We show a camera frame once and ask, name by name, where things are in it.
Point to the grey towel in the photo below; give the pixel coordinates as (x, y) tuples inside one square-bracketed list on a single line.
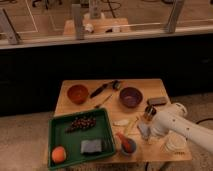
[(144, 129)]

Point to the black handled dish brush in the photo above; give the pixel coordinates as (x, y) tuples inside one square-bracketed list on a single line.
[(115, 85)]

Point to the orange fruit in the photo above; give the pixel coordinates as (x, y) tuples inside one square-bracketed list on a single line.
[(58, 154)]

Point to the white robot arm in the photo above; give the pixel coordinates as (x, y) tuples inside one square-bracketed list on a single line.
[(172, 118)]

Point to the metal cup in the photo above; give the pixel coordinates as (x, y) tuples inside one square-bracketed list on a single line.
[(150, 111)]

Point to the orange brown bowl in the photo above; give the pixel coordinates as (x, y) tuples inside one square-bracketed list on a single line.
[(78, 94)]

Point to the bunch of dark grapes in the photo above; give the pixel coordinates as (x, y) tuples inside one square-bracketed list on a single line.
[(82, 123)]

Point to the grey blue sponge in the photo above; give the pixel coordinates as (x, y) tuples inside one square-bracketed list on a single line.
[(91, 146)]

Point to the green plastic tray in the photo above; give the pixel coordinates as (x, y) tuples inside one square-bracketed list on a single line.
[(72, 141)]

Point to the wooden table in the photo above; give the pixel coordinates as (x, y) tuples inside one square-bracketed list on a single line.
[(146, 151)]

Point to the small screwdriver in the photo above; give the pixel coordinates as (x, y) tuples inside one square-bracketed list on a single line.
[(100, 104)]

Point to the dark grey block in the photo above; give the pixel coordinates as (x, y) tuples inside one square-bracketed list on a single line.
[(157, 101)]

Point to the grey blue small cup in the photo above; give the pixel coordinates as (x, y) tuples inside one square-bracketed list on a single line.
[(133, 145)]

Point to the purple bowl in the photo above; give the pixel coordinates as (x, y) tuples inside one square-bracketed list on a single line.
[(130, 97)]

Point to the white small object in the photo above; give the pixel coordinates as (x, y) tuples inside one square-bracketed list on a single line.
[(123, 122)]

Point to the yellow wooden utensil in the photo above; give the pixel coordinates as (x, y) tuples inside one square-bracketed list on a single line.
[(130, 126)]

